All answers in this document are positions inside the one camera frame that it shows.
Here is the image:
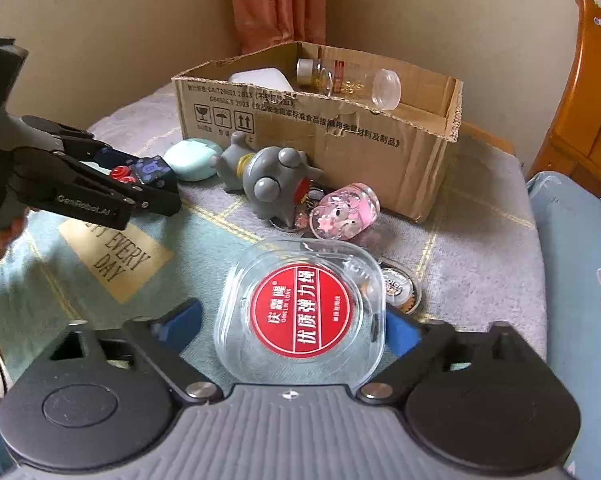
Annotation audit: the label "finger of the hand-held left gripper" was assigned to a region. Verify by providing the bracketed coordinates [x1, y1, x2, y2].
[22, 115, 131, 171]
[11, 148, 182, 231]

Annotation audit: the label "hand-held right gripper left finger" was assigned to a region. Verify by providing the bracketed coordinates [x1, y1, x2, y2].
[48, 297, 226, 406]

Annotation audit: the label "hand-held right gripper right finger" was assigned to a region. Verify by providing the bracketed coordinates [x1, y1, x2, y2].
[355, 305, 550, 404]

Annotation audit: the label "black toy block red wheels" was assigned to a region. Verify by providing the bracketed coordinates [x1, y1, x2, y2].
[109, 155, 176, 186]

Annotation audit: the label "clear box with red label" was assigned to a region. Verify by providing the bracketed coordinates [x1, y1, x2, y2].
[226, 239, 388, 387]

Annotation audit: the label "cardboard box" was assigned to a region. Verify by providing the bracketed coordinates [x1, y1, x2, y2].
[171, 41, 464, 224]

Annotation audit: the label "white translucent plastic container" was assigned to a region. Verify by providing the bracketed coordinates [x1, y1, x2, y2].
[228, 67, 296, 96]

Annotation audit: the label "clear plastic jar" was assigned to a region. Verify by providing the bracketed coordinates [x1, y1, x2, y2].
[367, 68, 403, 111]

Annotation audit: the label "glass bottle of yellow capsules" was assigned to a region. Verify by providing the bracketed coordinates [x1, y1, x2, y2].
[295, 57, 375, 98]

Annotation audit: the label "person's left hand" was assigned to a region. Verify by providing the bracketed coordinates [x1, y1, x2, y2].
[0, 182, 30, 264]

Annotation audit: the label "small round tin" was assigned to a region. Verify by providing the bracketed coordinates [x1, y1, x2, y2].
[377, 257, 422, 314]

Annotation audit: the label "checked towel mat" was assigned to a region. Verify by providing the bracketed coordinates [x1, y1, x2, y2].
[0, 79, 550, 397]

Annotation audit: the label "mint green case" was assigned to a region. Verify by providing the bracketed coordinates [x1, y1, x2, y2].
[162, 137, 222, 183]

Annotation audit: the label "pink glitter jar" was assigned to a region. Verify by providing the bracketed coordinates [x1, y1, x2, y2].
[294, 183, 382, 244]

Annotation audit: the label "grey rhino toy figure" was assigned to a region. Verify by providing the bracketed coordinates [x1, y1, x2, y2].
[211, 130, 324, 226]

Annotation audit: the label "blue floral bedsheet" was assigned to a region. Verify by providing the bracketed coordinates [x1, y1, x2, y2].
[526, 170, 601, 480]

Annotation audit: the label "pink curtain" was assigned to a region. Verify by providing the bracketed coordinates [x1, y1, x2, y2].
[228, 0, 328, 56]

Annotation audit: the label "wooden headboard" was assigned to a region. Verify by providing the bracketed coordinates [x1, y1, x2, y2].
[525, 0, 601, 199]

